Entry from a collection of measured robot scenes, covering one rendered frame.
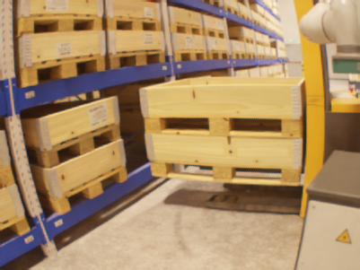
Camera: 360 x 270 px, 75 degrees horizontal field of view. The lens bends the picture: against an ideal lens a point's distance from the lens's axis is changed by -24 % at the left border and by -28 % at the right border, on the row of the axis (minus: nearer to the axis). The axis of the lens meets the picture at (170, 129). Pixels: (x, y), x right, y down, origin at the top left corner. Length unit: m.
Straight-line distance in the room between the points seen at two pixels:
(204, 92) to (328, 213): 1.46
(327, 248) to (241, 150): 1.34
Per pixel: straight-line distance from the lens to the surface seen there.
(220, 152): 2.06
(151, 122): 2.26
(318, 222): 0.78
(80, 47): 2.13
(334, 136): 1.88
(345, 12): 1.20
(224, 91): 1.95
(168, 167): 2.34
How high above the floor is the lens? 1.16
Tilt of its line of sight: 12 degrees down
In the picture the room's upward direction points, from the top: 6 degrees counter-clockwise
